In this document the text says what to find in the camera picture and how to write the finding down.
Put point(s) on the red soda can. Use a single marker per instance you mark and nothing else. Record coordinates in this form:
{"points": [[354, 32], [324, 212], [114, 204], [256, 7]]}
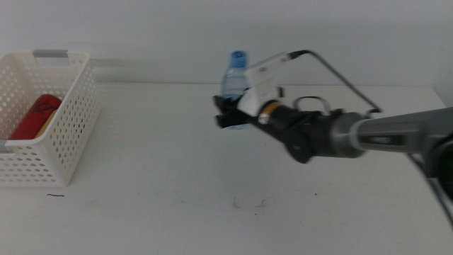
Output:
{"points": [[33, 118]]}

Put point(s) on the white perforated plastic basket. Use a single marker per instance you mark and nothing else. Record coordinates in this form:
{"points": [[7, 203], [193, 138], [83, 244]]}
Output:
{"points": [[70, 141]]}

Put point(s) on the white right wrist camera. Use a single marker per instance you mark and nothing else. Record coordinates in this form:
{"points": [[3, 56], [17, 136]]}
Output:
{"points": [[260, 86]]}

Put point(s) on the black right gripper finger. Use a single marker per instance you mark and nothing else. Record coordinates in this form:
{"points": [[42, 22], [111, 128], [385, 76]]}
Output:
{"points": [[226, 104], [231, 121]]}

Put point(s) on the yellow juice bottle white cap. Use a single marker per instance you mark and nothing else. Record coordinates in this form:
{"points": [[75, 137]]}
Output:
{"points": [[47, 125]]}

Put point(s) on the clear water bottle blue label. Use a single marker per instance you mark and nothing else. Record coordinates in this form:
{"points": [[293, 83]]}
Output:
{"points": [[233, 79]]}

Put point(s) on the grey and black right arm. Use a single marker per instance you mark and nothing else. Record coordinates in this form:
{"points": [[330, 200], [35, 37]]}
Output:
{"points": [[389, 136]]}

